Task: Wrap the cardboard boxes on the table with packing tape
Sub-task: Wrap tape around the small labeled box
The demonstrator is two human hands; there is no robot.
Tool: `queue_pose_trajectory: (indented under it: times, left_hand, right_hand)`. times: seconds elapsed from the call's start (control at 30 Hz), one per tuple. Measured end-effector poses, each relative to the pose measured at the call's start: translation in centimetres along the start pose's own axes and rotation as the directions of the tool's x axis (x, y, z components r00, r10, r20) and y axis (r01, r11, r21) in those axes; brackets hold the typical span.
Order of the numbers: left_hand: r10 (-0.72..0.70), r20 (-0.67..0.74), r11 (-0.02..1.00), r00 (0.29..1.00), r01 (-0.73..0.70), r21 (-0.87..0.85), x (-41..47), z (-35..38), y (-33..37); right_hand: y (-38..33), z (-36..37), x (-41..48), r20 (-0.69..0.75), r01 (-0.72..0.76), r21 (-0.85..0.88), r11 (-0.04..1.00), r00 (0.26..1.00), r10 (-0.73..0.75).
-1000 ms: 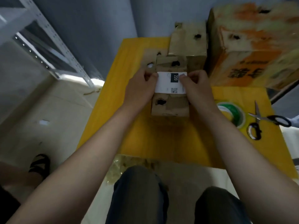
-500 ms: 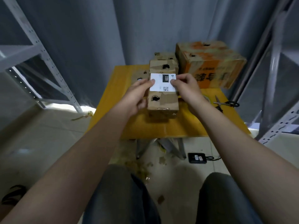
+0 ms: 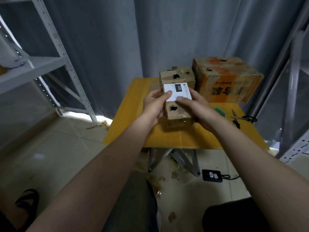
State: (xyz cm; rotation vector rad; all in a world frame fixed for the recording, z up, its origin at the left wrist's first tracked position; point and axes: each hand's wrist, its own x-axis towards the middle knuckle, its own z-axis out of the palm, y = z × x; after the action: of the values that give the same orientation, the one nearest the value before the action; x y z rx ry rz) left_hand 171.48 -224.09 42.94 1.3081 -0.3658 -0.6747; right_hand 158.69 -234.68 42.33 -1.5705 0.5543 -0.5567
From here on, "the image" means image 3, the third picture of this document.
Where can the person's left hand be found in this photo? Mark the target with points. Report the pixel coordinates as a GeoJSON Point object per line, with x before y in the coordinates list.
{"type": "Point", "coordinates": [154, 108]}

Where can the person's right hand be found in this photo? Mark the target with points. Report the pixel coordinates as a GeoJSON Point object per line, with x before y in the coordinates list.
{"type": "Point", "coordinates": [200, 111]}

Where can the yellow tape roll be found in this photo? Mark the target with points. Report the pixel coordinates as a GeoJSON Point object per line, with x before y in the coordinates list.
{"type": "Point", "coordinates": [220, 112]}

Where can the long white-labelled cardboard box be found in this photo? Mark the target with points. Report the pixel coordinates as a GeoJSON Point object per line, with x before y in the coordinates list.
{"type": "Point", "coordinates": [177, 117]}

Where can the large orange print cardboard box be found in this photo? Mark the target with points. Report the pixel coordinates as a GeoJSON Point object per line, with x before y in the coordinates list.
{"type": "Point", "coordinates": [227, 77]}

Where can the person's right forearm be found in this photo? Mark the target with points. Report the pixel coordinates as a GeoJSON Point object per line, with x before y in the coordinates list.
{"type": "Point", "coordinates": [260, 176]}

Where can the person's left forearm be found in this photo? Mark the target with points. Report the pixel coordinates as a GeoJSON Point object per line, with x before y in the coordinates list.
{"type": "Point", "coordinates": [96, 181]}

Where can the person's right leg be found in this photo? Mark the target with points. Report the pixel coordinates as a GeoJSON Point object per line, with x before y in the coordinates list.
{"type": "Point", "coordinates": [231, 217]}

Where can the yellow wooden table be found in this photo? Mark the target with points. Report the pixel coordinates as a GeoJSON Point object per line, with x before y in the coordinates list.
{"type": "Point", "coordinates": [130, 113]}

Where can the black power adapter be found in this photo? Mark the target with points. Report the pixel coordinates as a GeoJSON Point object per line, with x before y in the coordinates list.
{"type": "Point", "coordinates": [211, 175]}

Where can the grey curtain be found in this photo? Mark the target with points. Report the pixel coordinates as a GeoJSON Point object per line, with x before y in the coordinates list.
{"type": "Point", "coordinates": [145, 31]}

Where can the grey metal shelf unit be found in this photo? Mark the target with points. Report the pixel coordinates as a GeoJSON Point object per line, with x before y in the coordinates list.
{"type": "Point", "coordinates": [34, 65]}
{"type": "Point", "coordinates": [294, 94]}

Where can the black sandal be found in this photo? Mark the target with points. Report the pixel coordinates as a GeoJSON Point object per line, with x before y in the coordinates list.
{"type": "Point", "coordinates": [28, 199]}

